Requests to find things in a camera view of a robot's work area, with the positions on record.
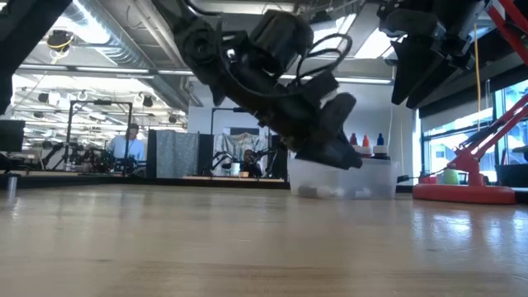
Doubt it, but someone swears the black background rig frame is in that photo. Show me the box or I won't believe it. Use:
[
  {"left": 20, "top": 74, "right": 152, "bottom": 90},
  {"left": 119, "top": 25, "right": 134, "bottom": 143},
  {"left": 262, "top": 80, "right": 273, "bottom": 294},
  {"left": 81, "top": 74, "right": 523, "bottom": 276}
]
[
  {"left": 210, "top": 106, "right": 272, "bottom": 166},
  {"left": 64, "top": 99, "right": 134, "bottom": 174}
]

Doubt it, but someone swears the black ceiling device yellow cable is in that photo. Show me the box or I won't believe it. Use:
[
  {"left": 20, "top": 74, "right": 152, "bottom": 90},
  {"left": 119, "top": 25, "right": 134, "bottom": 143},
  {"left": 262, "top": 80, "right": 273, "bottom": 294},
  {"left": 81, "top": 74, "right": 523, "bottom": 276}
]
[{"left": 45, "top": 29, "right": 76, "bottom": 54}]

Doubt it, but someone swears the long ceiling light strip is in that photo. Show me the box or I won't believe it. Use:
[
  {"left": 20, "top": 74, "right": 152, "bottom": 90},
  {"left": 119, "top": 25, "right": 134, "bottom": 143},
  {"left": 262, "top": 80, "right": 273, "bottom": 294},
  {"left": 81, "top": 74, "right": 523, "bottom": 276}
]
[{"left": 16, "top": 63, "right": 393, "bottom": 87}]

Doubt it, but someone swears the clear plastic container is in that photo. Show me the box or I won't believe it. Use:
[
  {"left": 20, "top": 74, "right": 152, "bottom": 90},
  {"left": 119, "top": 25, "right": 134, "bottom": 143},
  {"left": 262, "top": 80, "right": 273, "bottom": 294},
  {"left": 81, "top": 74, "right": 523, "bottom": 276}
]
[{"left": 287, "top": 158, "right": 400, "bottom": 201}]

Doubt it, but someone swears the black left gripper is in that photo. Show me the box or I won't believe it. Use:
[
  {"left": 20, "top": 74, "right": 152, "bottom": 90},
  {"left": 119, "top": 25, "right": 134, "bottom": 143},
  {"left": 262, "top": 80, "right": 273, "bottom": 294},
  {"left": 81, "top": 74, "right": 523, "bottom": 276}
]
[{"left": 267, "top": 73, "right": 364, "bottom": 171}]

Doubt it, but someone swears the crumpled grey cloth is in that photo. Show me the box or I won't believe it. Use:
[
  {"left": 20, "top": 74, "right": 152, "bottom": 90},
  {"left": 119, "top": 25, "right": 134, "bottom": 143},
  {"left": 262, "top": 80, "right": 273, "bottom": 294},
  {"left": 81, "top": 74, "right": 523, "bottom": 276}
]
[{"left": 213, "top": 131, "right": 268, "bottom": 177}]

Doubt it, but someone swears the grey curtain partition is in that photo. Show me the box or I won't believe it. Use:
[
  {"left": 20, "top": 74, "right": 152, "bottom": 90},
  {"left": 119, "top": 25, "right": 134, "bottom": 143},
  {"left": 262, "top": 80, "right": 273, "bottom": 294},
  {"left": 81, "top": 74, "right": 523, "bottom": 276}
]
[{"left": 146, "top": 129, "right": 200, "bottom": 179}]

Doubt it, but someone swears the seated person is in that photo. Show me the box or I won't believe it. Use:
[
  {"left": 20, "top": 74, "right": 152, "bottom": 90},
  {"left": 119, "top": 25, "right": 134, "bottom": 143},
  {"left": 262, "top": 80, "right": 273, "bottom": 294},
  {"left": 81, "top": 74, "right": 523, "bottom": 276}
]
[{"left": 241, "top": 148, "right": 260, "bottom": 177}]

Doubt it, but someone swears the red desk lamp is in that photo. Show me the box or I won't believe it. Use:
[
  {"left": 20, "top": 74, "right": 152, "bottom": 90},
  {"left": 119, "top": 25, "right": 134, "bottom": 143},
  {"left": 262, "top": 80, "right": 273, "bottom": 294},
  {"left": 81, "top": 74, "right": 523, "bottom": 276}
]
[{"left": 412, "top": 0, "right": 528, "bottom": 206}]

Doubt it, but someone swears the black monitor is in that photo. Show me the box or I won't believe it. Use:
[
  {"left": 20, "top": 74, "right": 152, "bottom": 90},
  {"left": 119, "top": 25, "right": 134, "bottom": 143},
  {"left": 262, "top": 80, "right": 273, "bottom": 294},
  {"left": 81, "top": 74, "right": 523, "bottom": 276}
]
[{"left": 0, "top": 119, "right": 26, "bottom": 153}]

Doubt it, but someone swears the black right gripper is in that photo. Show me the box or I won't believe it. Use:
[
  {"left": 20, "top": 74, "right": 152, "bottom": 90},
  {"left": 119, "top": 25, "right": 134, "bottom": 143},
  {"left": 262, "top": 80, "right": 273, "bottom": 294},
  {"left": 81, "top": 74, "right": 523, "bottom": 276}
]
[{"left": 378, "top": 0, "right": 475, "bottom": 111}]

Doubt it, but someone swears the black partition panel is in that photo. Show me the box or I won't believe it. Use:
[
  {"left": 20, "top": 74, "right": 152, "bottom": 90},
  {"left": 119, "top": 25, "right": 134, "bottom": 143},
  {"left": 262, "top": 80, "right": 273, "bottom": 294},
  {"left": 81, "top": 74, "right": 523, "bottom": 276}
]
[
  {"left": 271, "top": 135, "right": 290, "bottom": 166},
  {"left": 197, "top": 132, "right": 215, "bottom": 177}
]

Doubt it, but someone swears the green round object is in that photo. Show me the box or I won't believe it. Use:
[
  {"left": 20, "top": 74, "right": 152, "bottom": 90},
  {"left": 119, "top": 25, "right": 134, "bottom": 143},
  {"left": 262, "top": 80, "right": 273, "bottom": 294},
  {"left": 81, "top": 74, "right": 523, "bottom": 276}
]
[{"left": 441, "top": 167, "right": 460, "bottom": 186}]

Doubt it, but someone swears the black aluminium table frame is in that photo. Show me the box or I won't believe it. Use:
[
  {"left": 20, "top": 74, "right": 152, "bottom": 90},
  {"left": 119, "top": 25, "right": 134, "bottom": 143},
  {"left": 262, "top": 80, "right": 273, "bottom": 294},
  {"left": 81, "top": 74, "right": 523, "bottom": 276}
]
[{"left": 0, "top": 175, "right": 417, "bottom": 191}]

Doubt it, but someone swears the black background robot workstation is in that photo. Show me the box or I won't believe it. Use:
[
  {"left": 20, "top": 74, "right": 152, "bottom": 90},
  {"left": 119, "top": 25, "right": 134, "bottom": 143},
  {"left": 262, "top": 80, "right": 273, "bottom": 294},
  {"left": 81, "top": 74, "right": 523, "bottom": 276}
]
[{"left": 36, "top": 142, "right": 137, "bottom": 175}]

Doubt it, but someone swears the large blue food coloring bottle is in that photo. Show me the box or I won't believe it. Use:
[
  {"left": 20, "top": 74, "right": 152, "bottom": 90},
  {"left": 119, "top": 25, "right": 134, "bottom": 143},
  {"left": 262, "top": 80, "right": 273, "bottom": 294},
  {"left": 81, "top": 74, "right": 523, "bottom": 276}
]
[{"left": 372, "top": 132, "right": 389, "bottom": 161}]

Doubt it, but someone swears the silver spiral ceiling duct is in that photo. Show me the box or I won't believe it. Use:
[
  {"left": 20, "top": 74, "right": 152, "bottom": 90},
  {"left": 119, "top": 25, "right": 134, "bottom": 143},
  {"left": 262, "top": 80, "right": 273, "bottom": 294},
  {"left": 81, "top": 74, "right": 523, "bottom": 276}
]
[{"left": 39, "top": 0, "right": 195, "bottom": 112}]

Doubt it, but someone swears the dark background furniture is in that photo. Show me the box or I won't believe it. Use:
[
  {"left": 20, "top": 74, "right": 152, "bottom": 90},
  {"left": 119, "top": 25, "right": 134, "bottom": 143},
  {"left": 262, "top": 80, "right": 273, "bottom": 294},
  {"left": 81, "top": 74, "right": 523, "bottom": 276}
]
[{"left": 494, "top": 144, "right": 528, "bottom": 189}]

